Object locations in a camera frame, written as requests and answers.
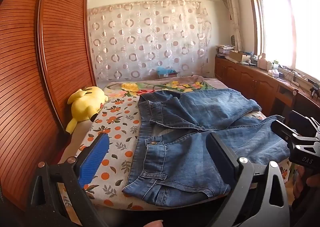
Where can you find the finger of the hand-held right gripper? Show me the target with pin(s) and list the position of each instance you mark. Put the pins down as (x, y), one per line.
(283, 130)
(301, 119)

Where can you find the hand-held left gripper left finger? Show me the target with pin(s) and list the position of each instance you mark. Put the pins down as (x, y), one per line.
(92, 156)

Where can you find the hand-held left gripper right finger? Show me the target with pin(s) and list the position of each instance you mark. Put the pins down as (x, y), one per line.
(218, 150)

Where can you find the blue denim pants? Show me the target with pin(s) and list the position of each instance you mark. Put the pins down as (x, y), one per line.
(180, 162)

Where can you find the person's right hand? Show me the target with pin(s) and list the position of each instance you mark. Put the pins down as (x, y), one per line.
(298, 184)

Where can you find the person's left hand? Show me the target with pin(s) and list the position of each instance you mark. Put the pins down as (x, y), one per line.
(150, 224)

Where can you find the orange fruit print bed sheet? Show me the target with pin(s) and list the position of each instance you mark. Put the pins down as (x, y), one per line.
(117, 126)

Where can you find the yellow plush toy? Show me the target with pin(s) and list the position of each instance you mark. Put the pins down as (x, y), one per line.
(85, 104)

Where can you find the white tissue box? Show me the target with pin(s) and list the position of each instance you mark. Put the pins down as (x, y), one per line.
(273, 72)

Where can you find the long wooden cabinet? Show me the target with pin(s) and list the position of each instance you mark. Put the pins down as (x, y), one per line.
(250, 79)

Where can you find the beige jug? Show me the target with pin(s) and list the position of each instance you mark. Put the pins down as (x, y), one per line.
(262, 61)

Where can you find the floral pink blanket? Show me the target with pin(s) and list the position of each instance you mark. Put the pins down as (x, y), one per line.
(130, 88)

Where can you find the open cardboard box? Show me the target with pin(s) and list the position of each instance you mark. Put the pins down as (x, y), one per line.
(238, 56)

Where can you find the small cardboard box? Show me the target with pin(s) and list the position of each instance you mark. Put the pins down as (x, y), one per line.
(170, 76)

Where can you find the window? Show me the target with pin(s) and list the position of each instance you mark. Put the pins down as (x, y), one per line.
(287, 29)

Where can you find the light blue plastic bag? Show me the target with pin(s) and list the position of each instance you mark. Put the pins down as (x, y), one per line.
(165, 69)

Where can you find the stack of papers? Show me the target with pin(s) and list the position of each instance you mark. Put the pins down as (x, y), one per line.
(225, 50)

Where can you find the wooden slatted wardrobe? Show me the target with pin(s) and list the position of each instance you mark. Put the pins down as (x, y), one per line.
(25, 66)

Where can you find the pale window curtain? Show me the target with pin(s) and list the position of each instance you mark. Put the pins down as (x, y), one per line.
(233, 16)

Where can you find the circle pattern sheer curtain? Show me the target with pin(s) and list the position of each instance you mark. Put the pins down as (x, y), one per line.
(150, 41)

